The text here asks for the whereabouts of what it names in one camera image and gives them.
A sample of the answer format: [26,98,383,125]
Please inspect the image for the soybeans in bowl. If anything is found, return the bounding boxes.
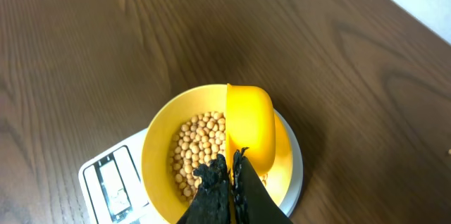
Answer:
[167,111,268,202]

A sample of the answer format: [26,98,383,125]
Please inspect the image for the white digital kitchen scale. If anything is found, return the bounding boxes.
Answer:
[78,113,304,223]

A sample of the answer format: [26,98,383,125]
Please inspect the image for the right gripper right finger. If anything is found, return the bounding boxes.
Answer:
[232,147,292,224]

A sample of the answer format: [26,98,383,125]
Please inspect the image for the pale yellow bowl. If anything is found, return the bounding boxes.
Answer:
[141,85,303,223]

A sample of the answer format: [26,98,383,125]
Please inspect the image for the yellow measuring scoop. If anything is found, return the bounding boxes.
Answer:
[225,84,276,223]

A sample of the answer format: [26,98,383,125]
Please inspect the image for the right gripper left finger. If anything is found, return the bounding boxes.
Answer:
[177,154,230,224]

